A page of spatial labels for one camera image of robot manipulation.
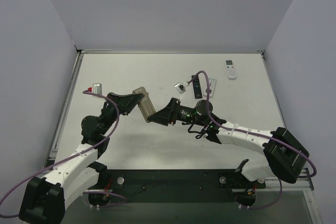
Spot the beige white remote control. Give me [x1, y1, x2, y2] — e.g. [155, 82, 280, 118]
[132, 87, 156, 123]

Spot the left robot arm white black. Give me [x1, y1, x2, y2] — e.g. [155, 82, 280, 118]
[18, 93, 144, 223]

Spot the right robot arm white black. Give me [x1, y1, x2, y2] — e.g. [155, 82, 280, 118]
[147, 98, 309, 184]

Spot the black remote control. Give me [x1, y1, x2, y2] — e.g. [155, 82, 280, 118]
[192, 75, 203, 99]

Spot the small white remote control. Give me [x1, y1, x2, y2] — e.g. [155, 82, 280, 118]
[203, 77, 216, 98]

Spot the white remote with display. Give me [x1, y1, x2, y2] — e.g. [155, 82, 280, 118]
[225, 59, 237, 80]

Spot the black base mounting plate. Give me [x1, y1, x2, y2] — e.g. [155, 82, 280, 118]
[88, 169, 266, 207]

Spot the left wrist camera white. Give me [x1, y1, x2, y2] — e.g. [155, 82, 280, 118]
[87, 83, 102, 95]

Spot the aluminium frame rail left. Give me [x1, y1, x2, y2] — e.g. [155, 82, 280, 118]
[45, 51, 83, 167]

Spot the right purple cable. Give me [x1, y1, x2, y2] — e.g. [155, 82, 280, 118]
[183, 70, 317, 210]

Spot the purple cable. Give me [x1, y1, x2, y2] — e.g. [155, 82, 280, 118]
[0, 89, 129, 218]
[183, 70, 317, 210]

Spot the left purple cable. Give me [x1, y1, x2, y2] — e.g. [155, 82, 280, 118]
[0, 89, 129, 218]

